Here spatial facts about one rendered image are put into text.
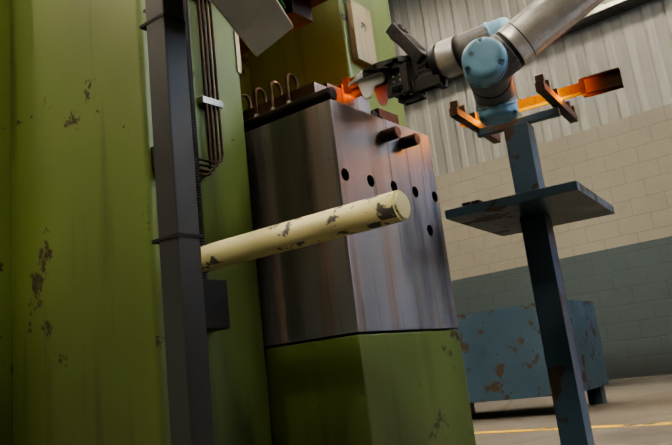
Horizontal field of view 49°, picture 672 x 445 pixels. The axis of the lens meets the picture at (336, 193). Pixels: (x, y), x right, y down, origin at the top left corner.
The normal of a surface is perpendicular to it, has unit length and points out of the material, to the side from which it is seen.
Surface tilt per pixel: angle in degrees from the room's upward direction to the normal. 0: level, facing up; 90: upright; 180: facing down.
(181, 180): 90
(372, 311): 90
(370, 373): 90
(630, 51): 90
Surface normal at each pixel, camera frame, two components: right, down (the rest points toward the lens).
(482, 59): -0.32, -0.20
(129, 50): -0.60, -0.13
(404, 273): 0.79, -0.24
